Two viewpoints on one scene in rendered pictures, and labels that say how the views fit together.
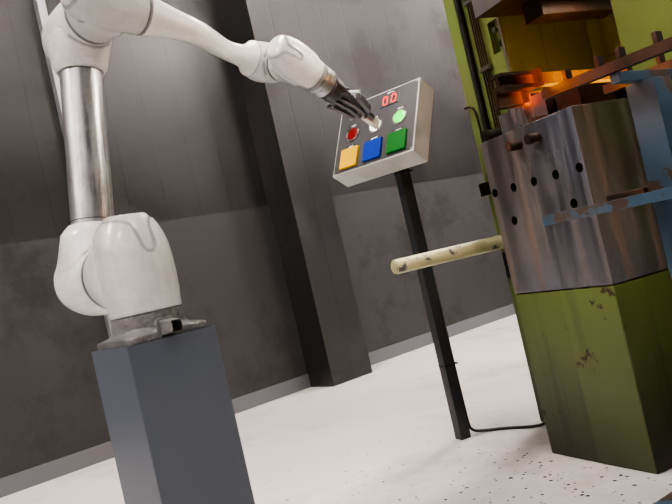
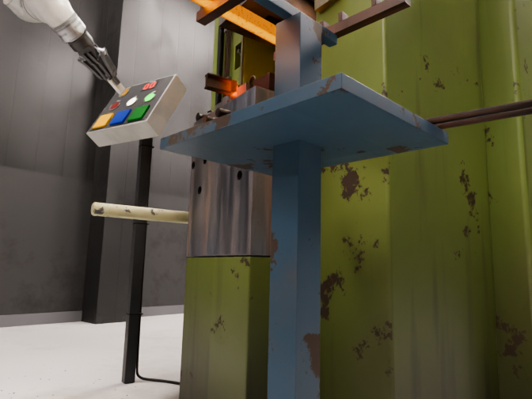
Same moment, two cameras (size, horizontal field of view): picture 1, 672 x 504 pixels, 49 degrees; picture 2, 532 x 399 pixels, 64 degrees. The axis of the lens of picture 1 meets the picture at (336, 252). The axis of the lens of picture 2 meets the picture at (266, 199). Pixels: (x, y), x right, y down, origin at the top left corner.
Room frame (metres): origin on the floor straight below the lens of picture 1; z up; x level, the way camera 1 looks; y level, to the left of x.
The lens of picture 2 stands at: (0.72, -0.49, 0.44)
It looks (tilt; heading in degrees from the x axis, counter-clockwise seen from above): 9 degrees up; 350
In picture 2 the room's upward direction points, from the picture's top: 1 degrees clockwise
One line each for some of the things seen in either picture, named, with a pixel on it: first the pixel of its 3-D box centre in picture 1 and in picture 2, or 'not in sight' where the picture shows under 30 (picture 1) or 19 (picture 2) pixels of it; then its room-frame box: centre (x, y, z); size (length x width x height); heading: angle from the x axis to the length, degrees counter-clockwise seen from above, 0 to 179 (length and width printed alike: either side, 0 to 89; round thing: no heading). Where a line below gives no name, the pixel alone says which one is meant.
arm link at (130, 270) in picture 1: (133, 263); not in sight; (1.59, 0.43, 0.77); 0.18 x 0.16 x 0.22; 43
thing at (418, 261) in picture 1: (453, 253); (156, 214); (2.30, -0.36, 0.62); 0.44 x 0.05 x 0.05; 115
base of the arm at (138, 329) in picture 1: (153, 325); not in sight; (1.57, 0.41, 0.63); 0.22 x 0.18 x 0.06; 39
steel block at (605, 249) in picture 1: (616, 191); (293, 190); (2.07, -0.81, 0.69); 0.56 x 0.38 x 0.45; 115
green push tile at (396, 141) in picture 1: (397, 141); (139, 114); (2.34, -0.27, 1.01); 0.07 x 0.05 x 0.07; 50
